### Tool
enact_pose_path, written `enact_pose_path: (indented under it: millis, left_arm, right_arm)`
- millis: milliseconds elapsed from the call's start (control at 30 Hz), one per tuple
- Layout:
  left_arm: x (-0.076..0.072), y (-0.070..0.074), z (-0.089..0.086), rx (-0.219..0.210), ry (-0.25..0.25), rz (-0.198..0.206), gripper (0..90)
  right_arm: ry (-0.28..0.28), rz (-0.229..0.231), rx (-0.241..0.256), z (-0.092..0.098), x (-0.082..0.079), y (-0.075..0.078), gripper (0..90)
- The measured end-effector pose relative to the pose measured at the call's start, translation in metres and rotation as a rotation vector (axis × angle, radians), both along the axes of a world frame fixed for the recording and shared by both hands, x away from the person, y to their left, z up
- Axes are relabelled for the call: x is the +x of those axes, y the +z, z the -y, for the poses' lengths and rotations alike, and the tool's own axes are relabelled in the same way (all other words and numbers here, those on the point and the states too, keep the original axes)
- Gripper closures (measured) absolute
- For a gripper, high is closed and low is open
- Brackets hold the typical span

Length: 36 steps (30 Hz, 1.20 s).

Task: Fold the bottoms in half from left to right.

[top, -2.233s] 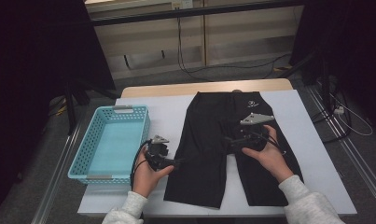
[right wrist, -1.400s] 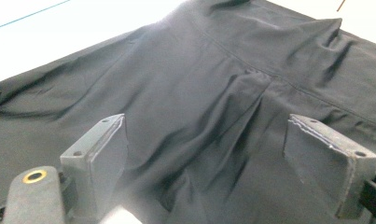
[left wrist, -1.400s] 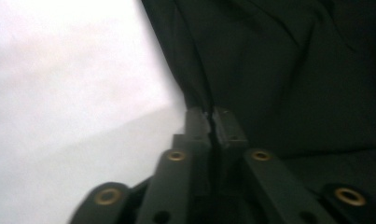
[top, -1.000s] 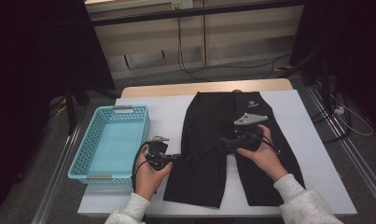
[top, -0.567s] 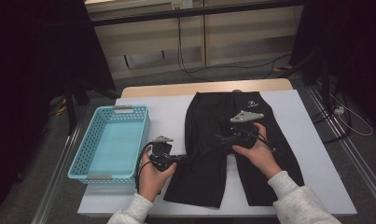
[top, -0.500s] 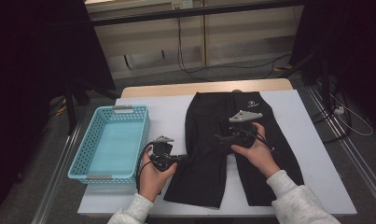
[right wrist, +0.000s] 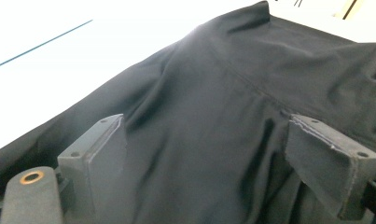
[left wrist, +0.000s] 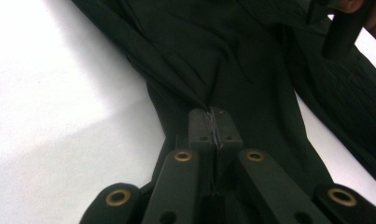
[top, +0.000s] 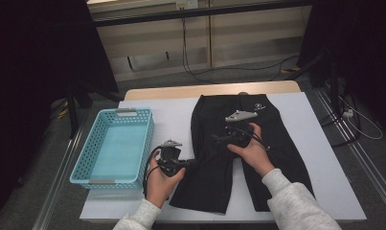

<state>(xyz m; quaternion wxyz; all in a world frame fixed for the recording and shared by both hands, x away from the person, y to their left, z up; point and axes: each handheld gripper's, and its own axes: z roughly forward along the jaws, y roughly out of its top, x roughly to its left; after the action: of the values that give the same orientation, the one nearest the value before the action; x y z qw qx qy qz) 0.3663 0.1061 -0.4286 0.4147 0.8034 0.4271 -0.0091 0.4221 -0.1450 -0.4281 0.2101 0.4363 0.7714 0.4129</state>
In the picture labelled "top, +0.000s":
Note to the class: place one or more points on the black upright stand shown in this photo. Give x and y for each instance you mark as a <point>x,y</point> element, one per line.
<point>333,89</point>

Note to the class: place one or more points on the black tripod stand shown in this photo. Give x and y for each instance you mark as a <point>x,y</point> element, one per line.
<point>73,111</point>

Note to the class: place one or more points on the narrow black curtain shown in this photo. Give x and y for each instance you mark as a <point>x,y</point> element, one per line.
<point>356,48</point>

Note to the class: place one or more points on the black horizontal bar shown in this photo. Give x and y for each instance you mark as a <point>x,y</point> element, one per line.
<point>197,12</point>

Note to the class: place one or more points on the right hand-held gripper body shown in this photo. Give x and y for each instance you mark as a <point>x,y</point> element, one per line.
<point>240,132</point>

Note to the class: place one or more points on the large black curtain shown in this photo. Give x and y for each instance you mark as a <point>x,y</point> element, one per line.
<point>27,64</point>

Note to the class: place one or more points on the person's right hand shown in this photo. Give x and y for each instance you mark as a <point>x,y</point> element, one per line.
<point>254,156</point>

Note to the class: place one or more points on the white table cover sheet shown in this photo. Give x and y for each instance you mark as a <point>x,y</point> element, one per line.
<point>324,175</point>

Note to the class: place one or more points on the wooden table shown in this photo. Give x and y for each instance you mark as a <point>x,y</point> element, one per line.
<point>165,92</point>

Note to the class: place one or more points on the white wall outlet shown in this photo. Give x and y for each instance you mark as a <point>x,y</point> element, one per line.
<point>187,4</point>

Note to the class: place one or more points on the person's left hand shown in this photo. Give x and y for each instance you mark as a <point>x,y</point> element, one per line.
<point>162,188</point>

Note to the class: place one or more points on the metal floor rail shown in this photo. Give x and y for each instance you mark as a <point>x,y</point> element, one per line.
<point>58,182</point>
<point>356,150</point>

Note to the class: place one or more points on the light blue plastic basket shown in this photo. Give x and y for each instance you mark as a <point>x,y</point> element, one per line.
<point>117,150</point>

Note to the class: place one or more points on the black shorts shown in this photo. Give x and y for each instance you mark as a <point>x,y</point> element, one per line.
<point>277,143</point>

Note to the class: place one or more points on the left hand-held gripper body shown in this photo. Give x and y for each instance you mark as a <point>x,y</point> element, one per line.
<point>170,156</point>

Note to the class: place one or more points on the white plug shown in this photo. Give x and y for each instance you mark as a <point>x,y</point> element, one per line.
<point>348,113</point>

